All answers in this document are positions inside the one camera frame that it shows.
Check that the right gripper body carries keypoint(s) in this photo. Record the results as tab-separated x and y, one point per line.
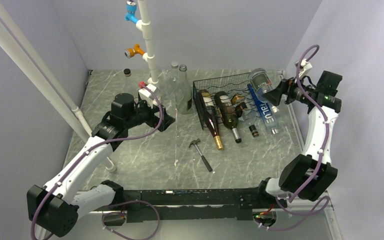
296	93

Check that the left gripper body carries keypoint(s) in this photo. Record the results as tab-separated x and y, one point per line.
144	114

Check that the clear bottle dark label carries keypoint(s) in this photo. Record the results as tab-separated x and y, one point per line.
260	83

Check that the clear frosted wine bottle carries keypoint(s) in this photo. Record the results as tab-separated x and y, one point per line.
183	92

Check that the round clear glass bottle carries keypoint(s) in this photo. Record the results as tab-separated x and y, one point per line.
171	82

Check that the clear bottle white label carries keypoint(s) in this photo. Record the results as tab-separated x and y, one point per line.
127	72

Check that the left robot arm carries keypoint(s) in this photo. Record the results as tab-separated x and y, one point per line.
57	205

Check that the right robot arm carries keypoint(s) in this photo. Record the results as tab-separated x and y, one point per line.
310	173

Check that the blue label clear bottle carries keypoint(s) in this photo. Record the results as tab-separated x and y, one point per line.
265	111

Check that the red wine bottle gold cap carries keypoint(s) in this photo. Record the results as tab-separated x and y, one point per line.
210	117

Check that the green wine bottle silver cap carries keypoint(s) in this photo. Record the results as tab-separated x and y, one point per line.
228	114

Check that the small grey hammer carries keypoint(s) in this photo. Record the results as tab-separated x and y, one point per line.
203	158

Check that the orange pipe nozzle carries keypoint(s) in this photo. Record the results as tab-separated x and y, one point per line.
136	50

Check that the blue pipe nozzle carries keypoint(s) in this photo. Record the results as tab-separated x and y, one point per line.
131	8

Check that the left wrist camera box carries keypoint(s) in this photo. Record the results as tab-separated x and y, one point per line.
149	93

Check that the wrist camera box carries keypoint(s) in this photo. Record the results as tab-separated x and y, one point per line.
304	67
149	93

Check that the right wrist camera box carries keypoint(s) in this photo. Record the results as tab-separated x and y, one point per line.
304	67

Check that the black wire wine rack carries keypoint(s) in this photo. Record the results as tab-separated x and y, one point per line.
231	84

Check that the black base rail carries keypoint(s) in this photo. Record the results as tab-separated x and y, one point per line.
241	204

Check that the white pvc pipe frame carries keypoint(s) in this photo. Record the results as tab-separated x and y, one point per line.
143	24

